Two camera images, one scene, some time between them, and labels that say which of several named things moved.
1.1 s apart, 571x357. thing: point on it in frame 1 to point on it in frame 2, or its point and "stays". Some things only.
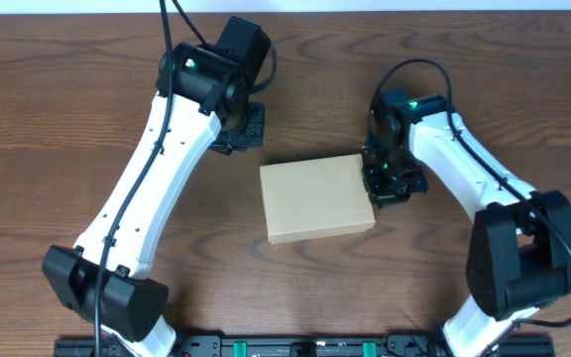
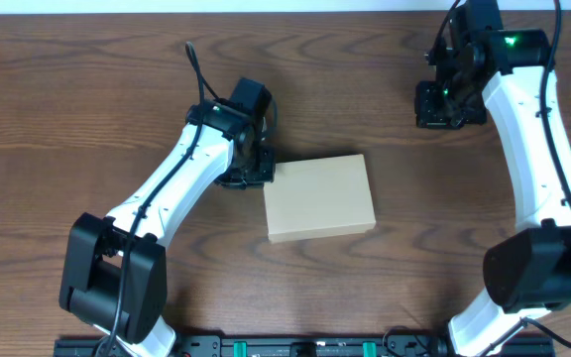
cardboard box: (316, 198) stays
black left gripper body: (245, 131) to (252, 175)
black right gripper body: (395, 183) to (434, 111)
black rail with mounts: (308, 346) stays
